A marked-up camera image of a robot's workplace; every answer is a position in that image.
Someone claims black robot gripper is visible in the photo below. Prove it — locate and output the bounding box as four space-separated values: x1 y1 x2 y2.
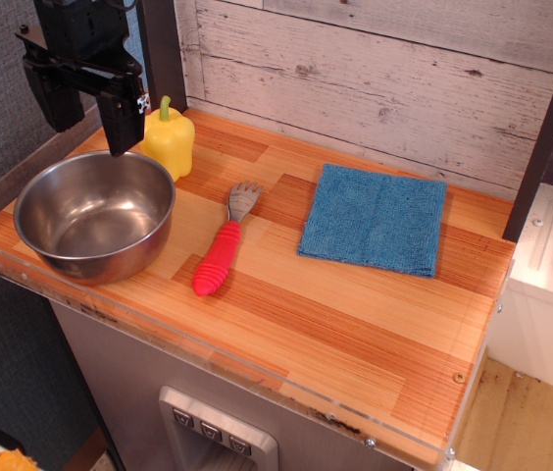
16 1 150 157

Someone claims blue towel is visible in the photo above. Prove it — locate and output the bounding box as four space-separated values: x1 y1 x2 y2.
298 164 447 278

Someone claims yellow toy bell pepper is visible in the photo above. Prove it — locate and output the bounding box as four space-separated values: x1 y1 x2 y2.
140 95 196 182

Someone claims stainless steel bowl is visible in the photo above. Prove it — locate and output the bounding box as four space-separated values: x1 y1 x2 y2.
14 151 176 286

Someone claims grey toy fridge cabinet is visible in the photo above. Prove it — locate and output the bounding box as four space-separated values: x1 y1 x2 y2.
53 295 463 470

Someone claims clear acrylic table guard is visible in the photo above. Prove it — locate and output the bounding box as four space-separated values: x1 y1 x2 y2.
0 109 514 470

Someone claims silver dispenser button panel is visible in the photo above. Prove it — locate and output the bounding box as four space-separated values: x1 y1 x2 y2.
159 386 279 470

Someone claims orange plush object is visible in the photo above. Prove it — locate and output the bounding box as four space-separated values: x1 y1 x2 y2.
0 449 39 471

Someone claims white toy sink unit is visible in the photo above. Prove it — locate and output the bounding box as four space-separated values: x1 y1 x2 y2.
487 184 553 386

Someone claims dark left frame post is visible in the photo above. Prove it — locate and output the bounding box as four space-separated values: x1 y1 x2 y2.
136 0 187 112

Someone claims dark frame post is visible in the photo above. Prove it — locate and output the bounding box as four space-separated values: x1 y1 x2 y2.
502 94 553 242
136 0 187 112

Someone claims red handled toy fork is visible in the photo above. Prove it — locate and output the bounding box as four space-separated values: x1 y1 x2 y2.
191 182 263 296

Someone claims dark right frame post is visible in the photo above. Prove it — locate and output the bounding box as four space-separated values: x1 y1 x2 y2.
502 94 553 242

